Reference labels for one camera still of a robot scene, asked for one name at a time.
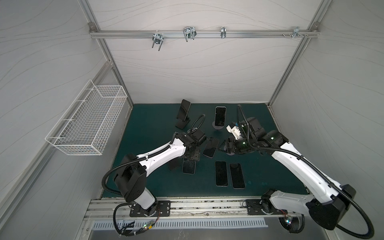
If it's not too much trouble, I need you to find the metal bracket right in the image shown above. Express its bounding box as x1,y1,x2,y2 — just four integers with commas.
282,27,309,39

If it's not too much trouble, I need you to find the metal U-bolt clamp left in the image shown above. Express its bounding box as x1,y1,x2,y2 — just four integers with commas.
152,33,164,51

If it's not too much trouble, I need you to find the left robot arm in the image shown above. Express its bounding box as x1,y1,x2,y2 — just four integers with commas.
102,128,207,216

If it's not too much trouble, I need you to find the slotted cable duct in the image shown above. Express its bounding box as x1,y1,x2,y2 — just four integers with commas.
92,217,268,231

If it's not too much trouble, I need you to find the purple-edged phone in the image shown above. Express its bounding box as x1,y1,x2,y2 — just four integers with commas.
230,163,246,189

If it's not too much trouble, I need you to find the teal-edged phone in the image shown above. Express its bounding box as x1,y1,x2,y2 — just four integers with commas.
215,161,229,187

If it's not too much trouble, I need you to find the metal u-bolt clamp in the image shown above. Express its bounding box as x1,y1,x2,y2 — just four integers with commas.
183,27,197,42
152,33,164,51

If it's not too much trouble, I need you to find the pink-edged phone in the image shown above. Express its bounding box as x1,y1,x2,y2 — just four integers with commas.
203,137,220,158

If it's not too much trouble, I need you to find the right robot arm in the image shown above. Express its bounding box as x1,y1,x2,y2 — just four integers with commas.
224,118,375,239

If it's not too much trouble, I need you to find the green table mat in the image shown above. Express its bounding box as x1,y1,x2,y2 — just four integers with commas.
113,104,307,198

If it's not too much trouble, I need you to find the right base cable bundle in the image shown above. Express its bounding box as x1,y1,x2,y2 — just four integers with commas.
277,209,306,234

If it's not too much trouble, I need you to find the aluminium cross rail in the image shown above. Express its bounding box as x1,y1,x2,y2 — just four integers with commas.
90,29,321,39

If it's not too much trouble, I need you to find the phone on black back stand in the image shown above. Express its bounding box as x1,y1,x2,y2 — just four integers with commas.
177,99,191,121

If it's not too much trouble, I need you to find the metal clamp small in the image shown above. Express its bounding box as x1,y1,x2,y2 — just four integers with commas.
221,27,227,39

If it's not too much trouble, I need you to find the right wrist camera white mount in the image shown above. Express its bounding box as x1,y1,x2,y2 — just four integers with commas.
226,123,243,140

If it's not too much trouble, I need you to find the metal U-bolt clamp centre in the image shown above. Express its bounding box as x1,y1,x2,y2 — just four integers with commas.
183,27,197,42

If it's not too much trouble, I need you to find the black stand left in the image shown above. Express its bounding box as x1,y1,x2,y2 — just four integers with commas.
168,158,180,171

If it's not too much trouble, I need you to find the base cable bundle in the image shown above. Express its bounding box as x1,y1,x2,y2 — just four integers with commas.
112,202,161,237
277,209,306,234

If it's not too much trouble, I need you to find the white wire basket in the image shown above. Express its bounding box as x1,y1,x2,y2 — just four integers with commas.
45,80,127,156

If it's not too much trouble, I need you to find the left base cable bundle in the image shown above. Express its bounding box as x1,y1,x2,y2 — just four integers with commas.
112,202,161,237

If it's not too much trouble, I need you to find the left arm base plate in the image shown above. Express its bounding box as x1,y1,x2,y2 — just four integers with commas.
130,201,171,218

